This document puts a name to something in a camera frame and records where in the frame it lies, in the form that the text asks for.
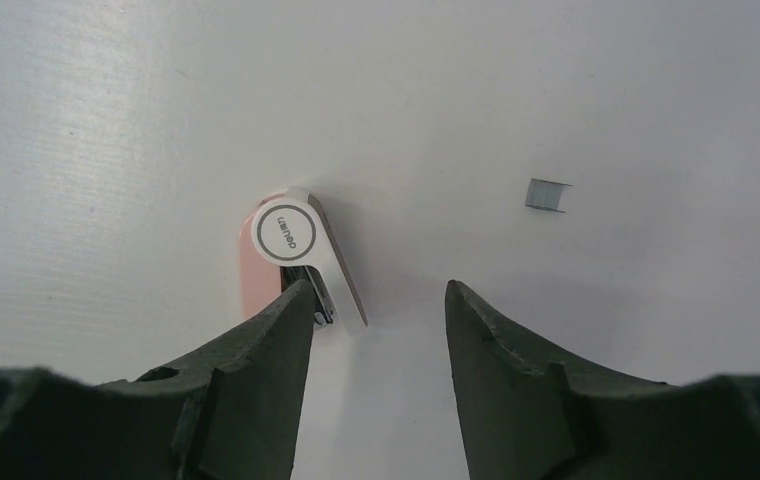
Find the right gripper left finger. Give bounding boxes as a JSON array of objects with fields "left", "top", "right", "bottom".
[{"left": 0, "top": 280, "right": 315, "bottom": 479}]

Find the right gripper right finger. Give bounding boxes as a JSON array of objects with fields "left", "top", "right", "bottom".
[{"left": 445, "top": 280, "right": 760, "bottom": 479}]

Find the pink and white stapler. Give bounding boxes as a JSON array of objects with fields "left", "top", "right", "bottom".
[{"left": 237, "top": 187, "right": 368, "bottom": 335}]

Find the small metal staple strip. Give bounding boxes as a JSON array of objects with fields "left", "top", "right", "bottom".
[{"left": 525, "top": 178, "right": 572, "bottom": 213}]

